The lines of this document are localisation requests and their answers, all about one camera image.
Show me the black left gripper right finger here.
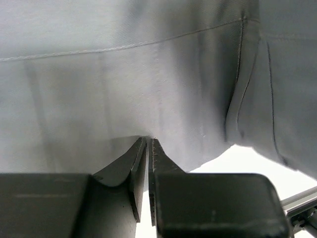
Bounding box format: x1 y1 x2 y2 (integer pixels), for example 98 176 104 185
148 139 291 238

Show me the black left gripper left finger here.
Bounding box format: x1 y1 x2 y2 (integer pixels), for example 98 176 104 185
0 137 146 238

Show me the grey pleated skirt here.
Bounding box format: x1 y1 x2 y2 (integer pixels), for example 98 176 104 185
0 0 317 177

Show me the aluminium right frame rail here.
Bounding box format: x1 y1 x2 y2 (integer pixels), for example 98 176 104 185
281 186 317 217

